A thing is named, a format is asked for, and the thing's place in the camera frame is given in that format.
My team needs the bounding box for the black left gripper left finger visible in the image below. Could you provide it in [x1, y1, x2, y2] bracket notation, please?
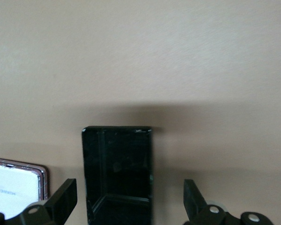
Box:
[0, 178, 78, 225]

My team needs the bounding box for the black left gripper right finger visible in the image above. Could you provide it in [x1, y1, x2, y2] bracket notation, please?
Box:
[182, 179, 272, 225]

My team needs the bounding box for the pale lilac phone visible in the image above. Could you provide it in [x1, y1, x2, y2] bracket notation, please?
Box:
[0, 157, 50, 215]

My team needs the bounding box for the black slab phone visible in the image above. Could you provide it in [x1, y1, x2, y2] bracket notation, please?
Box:
[81, 126, 153, 225]

